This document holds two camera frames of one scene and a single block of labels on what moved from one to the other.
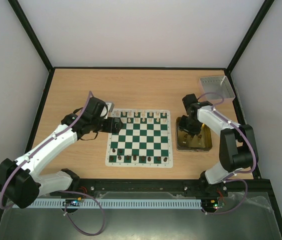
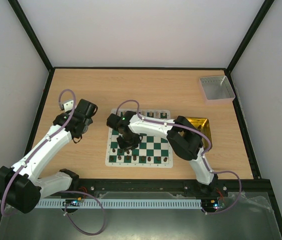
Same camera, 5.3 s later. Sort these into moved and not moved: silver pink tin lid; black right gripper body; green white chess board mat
Moved: black right gripper body
Not moved: silver pink tin lid; green white chess board mat
